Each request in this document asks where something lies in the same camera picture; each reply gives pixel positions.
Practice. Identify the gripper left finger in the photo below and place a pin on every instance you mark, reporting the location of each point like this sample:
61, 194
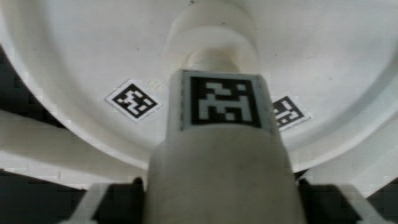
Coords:
111, 204

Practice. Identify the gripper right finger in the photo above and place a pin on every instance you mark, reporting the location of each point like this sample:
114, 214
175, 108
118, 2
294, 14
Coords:
328, 207

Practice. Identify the white cylindrical table leg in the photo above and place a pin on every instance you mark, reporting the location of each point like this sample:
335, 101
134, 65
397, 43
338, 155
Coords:
221, 179

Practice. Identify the white round table top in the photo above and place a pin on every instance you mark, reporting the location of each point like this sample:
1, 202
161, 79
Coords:
317, 44

